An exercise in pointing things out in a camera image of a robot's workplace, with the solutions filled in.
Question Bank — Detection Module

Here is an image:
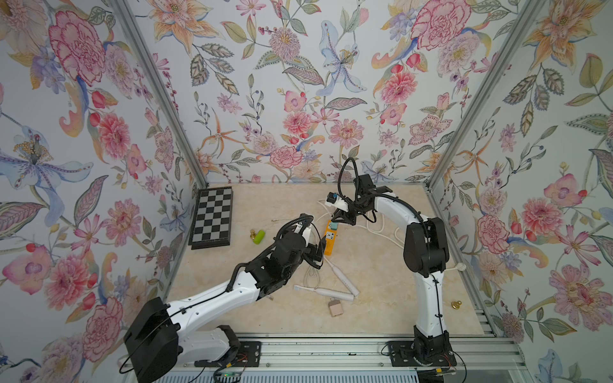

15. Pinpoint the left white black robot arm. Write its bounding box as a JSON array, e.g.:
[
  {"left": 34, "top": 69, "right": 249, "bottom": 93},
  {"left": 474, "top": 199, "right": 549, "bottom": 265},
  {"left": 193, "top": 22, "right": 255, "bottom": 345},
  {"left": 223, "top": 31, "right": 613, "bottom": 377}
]
[{"left": 123, "top": 226, "right": 326, "bottom": 382}]

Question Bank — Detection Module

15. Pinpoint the black white checkerboard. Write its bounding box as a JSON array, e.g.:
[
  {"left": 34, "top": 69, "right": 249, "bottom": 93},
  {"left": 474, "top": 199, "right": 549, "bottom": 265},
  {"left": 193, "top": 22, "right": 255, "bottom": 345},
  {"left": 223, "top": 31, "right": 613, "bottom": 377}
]
[{"left": 188, "top": 187, "right": 233, "bottom": 250}]

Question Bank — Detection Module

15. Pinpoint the orange power strip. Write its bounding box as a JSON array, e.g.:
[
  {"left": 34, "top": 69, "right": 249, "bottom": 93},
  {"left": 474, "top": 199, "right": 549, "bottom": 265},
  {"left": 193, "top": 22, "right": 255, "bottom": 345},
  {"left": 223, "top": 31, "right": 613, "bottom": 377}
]
[{"left": 324, "top": 220, "right": 338, "bottom": 256}]

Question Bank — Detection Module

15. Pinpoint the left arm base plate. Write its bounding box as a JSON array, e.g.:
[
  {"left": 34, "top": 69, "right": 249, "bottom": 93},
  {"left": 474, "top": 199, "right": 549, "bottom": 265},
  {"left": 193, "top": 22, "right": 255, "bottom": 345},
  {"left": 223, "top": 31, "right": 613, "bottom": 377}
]
[{"left": 194, "top": 342, "right": 262, "bottom": 368}]

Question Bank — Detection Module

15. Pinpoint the pink USB charger plug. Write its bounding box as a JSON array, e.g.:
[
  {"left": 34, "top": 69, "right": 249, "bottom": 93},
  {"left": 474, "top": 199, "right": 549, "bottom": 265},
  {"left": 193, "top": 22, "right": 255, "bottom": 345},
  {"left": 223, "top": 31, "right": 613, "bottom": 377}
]
[{"left": 328, "top": 299, "right": 344, "bottom": 318}]

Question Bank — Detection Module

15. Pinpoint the aluminium mounting rail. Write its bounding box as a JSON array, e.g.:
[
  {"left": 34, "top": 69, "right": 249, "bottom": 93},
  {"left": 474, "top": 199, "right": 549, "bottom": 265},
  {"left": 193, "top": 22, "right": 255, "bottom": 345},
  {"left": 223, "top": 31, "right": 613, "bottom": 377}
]
[{"left": 117, "top": 334, "right": 528, "bottom": 373}]

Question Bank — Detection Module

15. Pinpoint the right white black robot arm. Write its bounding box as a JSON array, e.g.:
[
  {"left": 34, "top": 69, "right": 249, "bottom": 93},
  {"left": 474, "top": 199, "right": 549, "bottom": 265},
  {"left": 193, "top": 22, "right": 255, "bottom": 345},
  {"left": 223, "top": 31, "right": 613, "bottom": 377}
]
[{"left": 326, "top": 174, "right": 452, "bottom": 365}]

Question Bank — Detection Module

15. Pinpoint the white electric toothbrush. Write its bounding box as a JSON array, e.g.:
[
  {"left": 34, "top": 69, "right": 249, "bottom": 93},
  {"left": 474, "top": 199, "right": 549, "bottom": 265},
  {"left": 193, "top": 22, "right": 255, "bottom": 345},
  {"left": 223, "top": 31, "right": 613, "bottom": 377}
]
[
  {"left": 294, "top": 285, "right": 354, "bottom": 302},
  {"left": 324, "top": 258, "right": 360, "bottom": 297}
]

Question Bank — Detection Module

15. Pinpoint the green small object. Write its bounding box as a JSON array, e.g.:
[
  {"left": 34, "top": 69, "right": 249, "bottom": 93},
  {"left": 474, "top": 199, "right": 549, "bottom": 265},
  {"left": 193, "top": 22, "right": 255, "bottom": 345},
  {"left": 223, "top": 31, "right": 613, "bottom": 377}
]
[{"left": 252, "top": 230, "right": 265, "bottom": 244}]

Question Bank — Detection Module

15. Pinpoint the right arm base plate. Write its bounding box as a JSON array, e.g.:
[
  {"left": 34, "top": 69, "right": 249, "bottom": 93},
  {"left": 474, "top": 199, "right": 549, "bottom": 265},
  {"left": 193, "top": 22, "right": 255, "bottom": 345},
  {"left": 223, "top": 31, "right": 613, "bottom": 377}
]
[{"left": 386, "top": 341, "right": 458, "bottom": 368}]

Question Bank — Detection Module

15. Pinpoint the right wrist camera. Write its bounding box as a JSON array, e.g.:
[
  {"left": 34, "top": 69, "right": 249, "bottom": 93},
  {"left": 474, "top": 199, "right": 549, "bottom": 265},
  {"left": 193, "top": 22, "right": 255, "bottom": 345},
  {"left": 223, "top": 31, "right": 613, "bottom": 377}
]
[{"left": 325, "top": 192, "right": 349, "bottom": 212}]

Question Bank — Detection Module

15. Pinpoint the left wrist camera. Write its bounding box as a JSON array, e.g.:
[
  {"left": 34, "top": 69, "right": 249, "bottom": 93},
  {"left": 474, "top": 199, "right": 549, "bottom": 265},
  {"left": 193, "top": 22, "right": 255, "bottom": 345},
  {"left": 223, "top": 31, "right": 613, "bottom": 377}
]
[{"left": 290, "top": 214, "right": 314, "bottom": 243}]

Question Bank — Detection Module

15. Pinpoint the white power strip cord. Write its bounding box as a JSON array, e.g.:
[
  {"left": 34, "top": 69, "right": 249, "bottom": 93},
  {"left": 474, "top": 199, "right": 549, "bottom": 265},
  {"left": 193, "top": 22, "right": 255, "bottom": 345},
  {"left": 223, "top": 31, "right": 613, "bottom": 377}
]
[{"left": 315, "top": 198, "right": 466, "bottom": 273}]

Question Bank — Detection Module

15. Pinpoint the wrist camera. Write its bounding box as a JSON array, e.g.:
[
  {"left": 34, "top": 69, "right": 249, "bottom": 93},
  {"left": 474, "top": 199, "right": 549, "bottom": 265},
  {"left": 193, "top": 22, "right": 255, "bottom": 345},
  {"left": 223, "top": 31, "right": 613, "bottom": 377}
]
[
  {"left": 325, "top": 192, "right": 349, "bottom": 212},
  {"left": 290, "top": 214, "right": 314, "bottom": 243}
]

